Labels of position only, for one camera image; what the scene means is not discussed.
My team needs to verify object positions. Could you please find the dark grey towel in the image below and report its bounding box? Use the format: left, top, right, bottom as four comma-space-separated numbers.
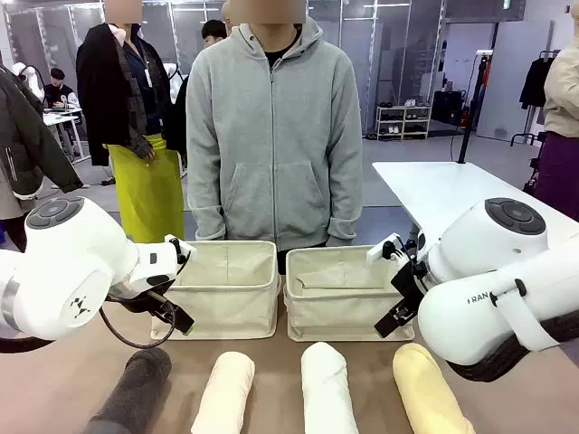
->
85, 346, 173, 434

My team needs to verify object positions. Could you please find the white shoe rack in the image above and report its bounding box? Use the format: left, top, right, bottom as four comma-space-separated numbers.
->
375, 104, 433, 142

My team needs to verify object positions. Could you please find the person in black coat yellow skirt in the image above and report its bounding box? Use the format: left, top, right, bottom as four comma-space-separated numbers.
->
75, 0, 187, 245

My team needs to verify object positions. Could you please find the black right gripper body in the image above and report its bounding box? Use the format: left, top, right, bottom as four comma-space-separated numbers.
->
391, 259, 429, 313

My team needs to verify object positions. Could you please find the beige fabric basket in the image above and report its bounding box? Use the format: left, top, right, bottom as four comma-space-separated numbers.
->
283, 244, 416, 343
150, 240, 281, 341

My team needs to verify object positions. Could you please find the white background desk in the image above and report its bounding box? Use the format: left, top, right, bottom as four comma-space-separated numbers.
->
43, 107, 92, 166

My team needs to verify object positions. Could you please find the person with black hair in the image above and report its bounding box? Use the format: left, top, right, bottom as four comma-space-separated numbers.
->
201, 19, 228, 49

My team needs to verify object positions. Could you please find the person in beige top purple skirt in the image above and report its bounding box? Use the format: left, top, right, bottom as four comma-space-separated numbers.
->
532, 0, 579, 203

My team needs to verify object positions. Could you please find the clothes rack with black garment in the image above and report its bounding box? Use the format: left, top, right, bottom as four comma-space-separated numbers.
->
509, 49, 563, 147

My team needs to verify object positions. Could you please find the person in grey hoodie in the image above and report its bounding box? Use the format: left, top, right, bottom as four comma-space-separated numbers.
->
185, 0, 365, 253

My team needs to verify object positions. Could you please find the white strap on right arm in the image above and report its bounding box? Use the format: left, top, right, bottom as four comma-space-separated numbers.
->
488, 278, 562, 353

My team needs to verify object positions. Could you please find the person in dark green jacket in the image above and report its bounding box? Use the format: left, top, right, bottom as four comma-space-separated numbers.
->
0, 65, 85, 254

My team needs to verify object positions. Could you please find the bald person in black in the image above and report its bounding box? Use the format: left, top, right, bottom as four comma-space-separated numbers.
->
161, 0, 241, 157

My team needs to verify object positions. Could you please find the black suitcase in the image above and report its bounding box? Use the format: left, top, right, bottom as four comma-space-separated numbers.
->
432, 89, 465, 126

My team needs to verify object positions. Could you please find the yellow towel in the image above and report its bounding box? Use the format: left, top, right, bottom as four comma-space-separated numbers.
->
392, 343, 476, 434

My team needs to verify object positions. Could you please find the seated person in black cap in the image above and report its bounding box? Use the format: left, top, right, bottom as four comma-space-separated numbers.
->
43, 67, 81, 110

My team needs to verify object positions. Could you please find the black camera pole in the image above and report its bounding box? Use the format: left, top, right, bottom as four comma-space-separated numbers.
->
457, 51, 493, 165

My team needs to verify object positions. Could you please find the black right arm cable sleeve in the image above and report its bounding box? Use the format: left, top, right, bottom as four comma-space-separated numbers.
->
445, 311, 579, 384

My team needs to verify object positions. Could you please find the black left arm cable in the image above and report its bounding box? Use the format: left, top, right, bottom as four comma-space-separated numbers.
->
0, 305, 178, 354

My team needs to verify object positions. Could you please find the white towel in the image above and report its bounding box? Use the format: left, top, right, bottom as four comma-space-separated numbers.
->
300, 342, 359, 434

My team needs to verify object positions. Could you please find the cream pink towel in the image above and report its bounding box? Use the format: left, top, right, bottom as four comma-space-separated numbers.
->
190, 351, 256, 434

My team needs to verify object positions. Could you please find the white table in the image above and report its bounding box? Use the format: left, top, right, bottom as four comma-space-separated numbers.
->
371, 161, 579, 248

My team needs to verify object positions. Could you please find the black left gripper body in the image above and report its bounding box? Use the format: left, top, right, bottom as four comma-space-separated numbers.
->
110, 282, 176, 316

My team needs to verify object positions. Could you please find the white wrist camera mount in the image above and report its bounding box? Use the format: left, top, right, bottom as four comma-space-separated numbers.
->
164, 233, 198, 272
366, 232, 406, 268

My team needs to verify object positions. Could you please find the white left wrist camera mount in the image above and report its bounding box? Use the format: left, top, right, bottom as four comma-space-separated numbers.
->
164, 233, 198, 272

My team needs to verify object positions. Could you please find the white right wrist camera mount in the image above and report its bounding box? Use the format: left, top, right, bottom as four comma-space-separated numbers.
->
366, 232, 406, 268

